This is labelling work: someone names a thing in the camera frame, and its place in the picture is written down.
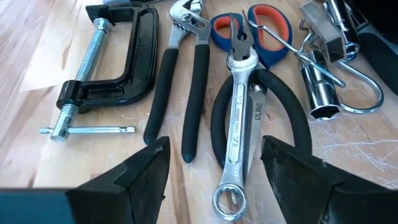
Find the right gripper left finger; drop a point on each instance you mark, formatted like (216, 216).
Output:
(133, 186)

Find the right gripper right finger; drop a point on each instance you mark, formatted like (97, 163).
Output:
(311, 193)

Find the curved silver peg hook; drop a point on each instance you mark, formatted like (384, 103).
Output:
(362, 110)

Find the black C-clamp silver screw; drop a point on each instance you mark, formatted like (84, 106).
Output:
(140, 62)

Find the straight silver peg hook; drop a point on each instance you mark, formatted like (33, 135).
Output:
(326, 73)

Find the chrome deep socket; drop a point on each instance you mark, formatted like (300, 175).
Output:
(320, 93)

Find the blue orange scissors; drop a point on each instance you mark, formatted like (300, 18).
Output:
(258, 102)

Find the silver combination wrench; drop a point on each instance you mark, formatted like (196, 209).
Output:
(237, 109)

